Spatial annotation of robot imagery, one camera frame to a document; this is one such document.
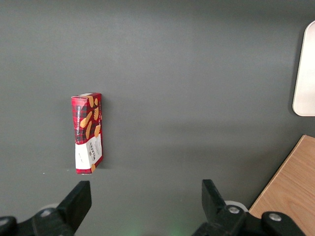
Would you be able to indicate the cream rectangular tray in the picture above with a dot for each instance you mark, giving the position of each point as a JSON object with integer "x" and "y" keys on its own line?
{"x": 306, "y": 73}

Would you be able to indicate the oak wooden drawer cabinet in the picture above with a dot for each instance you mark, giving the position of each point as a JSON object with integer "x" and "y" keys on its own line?
{"x": 295, "y": 177}

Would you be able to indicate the red tartan shortbread box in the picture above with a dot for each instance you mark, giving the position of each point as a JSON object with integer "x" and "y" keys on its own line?
{"x": 86, "y": 137}

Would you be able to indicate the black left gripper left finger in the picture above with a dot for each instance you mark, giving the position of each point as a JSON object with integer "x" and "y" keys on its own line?
{"x": 61, "y": 216}

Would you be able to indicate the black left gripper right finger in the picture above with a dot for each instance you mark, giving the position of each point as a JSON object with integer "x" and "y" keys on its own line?
{"x": 229, "y": 221}

